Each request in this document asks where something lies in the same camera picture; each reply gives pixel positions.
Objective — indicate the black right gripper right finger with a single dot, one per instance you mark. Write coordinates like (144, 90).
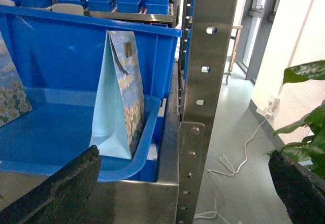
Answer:
(300, 190)

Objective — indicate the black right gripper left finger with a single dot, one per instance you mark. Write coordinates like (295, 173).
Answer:
(62, 196)

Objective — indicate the flower gift bag light blue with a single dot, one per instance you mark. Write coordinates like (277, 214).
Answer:
(119, 117)

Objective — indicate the green potted plant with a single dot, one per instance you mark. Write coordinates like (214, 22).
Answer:
(311, 148)

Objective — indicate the white wall socket plug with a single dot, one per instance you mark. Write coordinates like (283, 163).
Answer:
(267, 111)

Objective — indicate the steel rack upright post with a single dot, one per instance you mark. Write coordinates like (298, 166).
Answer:
(207, 27)

